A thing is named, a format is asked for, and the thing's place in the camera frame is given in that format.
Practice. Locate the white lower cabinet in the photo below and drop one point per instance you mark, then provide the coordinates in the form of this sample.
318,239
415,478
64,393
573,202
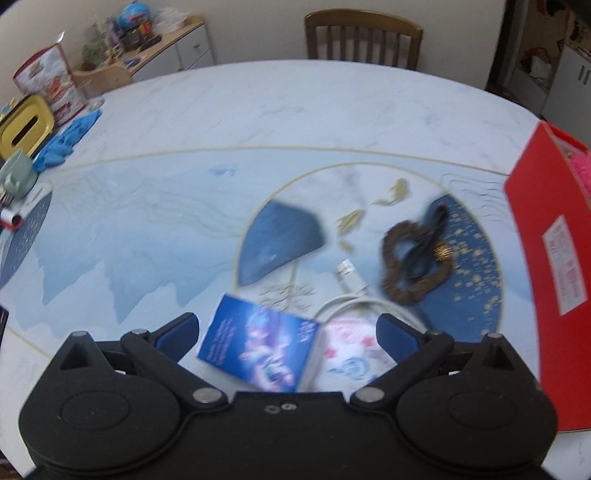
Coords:
570,83

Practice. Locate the red snack bag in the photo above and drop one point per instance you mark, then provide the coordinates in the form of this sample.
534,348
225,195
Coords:
51,78

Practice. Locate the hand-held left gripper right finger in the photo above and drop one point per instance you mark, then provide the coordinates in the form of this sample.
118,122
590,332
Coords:
397,334

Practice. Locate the clear plastic bag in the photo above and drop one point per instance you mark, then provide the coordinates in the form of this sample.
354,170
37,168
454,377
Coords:
170,19

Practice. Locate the dark blue placemat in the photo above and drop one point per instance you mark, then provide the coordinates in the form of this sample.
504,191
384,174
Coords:
21,235

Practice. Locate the small light wooden chair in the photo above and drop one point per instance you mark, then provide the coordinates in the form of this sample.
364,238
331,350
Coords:
104,78

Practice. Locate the blue rubber gloves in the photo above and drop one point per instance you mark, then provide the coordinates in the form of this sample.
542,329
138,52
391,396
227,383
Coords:
64,138

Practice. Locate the wooden and white sideboard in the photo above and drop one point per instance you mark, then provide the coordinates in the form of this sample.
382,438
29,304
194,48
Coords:
184,46

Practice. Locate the yellow tissue box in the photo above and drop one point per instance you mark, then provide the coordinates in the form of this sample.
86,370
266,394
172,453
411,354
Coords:
23,122

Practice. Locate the white printed tissue pack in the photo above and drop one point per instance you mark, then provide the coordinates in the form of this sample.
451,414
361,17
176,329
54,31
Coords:
351,346

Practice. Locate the blue printed small box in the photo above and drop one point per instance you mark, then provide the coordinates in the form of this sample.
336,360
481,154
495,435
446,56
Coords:
258,341

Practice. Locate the brown hair scrunchie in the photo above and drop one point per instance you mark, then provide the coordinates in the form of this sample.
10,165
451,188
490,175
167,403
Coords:
390,240

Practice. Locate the red cardboard box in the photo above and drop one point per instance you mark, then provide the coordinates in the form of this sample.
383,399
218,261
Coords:
554,369

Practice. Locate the small red and white tube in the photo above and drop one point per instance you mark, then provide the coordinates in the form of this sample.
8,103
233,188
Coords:
10,219

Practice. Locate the green mug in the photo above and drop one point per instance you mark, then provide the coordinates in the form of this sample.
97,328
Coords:
16,173

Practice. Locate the white and red bag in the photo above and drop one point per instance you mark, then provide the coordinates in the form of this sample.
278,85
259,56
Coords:
535,62

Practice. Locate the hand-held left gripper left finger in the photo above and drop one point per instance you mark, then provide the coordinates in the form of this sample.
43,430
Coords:
178,334

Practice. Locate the pink dragon fruit plush toy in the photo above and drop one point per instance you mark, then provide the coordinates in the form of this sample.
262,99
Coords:
584,173

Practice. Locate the brown slatted wooden chair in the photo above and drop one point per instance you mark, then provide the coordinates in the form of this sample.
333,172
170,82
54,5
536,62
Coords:
364,23

